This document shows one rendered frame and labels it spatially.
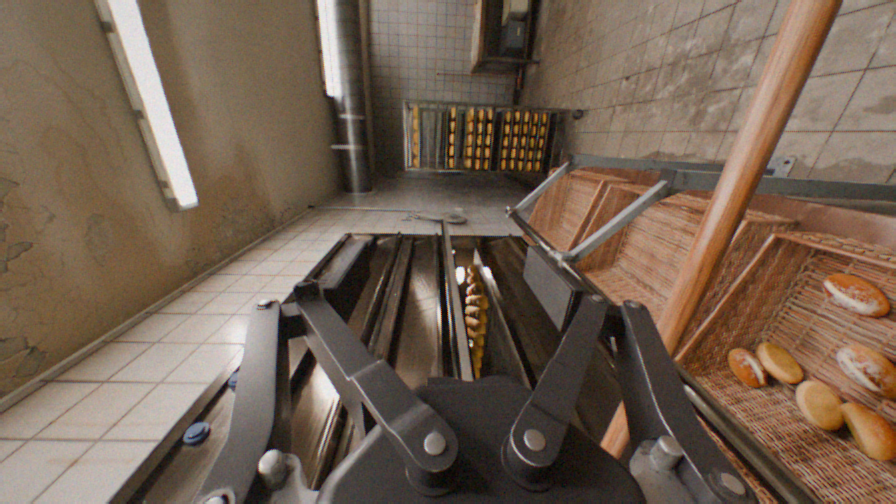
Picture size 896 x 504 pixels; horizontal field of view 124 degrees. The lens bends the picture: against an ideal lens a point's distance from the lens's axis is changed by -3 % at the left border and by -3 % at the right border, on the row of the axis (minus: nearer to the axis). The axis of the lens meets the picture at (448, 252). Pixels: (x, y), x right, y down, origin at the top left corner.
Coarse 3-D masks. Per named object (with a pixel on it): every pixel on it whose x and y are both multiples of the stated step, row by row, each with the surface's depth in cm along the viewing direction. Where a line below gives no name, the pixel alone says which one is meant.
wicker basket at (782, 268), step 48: (768, 240) 56; (816, 240) 51; (768, 288) 61; (816, 288) 57; (720, 336) 66; (768, 336) 66; (816, 336) 57; (864, 336) 50; (720, 384) 68; (768, 384) 65; (768, 432) 56; (816, 432) 54; (816, 480) 47; (864, 480) 46
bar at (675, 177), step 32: (576, 160) 101; (608, 160) 102; (640, 160) 103; (672, 192) 61; (768, 192) 60; (800, 192) 60; (832, 192) 61; (864, 192) 61; (608, 224) 64; (576, 256) 66; (704, 416) 29; (736, 448) 26; (768, 448) 25; (768, 480) 23; (800, 480) 22
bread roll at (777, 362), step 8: (760, 344) 64; (768, 344) 63; (760, 352) 63; (768, 352) 62; (776, 352) 62; (784, 352) 61; (760, 360) 63; (768, 360) 61; (776, 360) 60; (784, 360) 60; (792, 360) 60; (768, 368) 61; (776, 368) 60; (784, 368) 59; (792, 368) 59; (800, 368) 59; (776, 376) 60; (784, 376) 59; (792, 376) 58; (800, 376) 58
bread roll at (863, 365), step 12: (840, 348) 51; (852, 348) 50; (864, 348) 49; (840, 360) 50; (852, 360) 48; (864, 360) 47; (876, 360) 47; (888, 360) 46; (852, 372) 48; (864, 372) 47; (876, 372) 46; (888, 372) 45; (864, 384) 47; (876, 384) 46; (888, 384) 45; (888, 396) 45
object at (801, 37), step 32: (800, 0) 19; (832, 0) 18; (800, 32) 19; (768, 64) 21; (800, 64) 20; (768, 96) 21; (768, 128) 22; (736, 160) 24; (768, 160) 23; (736, 192) 24; (704, 224) 27; (736, 224) 25; (704, 256) 27; (704, 288) 28; (672, 320) 31; (672, 352) 32; (608, 448) 41
